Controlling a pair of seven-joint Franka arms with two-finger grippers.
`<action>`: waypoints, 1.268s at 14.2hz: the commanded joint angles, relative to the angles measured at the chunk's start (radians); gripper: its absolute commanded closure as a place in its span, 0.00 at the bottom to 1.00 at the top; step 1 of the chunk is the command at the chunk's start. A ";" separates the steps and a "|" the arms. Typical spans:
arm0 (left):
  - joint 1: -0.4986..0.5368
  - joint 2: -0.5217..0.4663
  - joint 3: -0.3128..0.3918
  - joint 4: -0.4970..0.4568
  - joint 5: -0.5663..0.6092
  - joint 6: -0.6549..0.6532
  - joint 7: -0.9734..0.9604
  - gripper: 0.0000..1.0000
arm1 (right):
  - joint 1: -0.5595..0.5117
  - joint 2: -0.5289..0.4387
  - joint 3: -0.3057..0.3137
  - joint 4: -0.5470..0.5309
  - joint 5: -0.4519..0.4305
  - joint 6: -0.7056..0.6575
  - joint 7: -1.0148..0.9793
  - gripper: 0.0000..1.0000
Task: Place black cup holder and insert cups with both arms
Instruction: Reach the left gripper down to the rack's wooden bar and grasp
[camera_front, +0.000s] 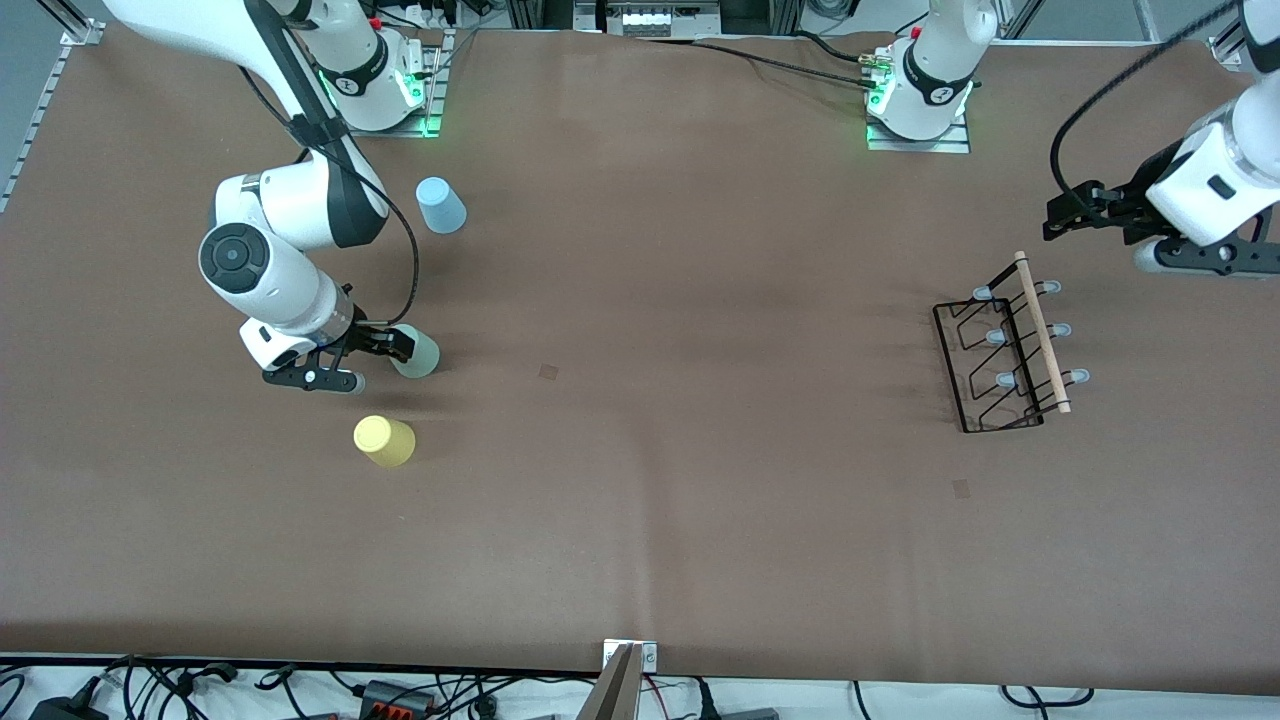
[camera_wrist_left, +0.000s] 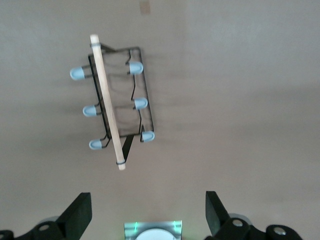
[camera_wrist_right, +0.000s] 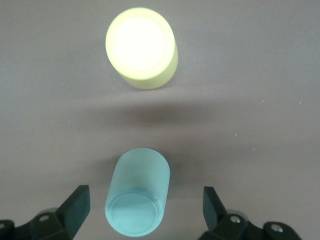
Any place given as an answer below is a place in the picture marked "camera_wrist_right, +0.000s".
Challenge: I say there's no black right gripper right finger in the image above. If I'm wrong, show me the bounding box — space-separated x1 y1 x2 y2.
201 186 301 240

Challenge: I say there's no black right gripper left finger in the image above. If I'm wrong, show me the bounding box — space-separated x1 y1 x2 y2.
0 184 91 240

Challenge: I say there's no mint green plastic cup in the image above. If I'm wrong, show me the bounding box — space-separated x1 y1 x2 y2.
104 147 171 238

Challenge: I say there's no yellow plastic cup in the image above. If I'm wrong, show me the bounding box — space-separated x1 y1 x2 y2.
104 8 180 91

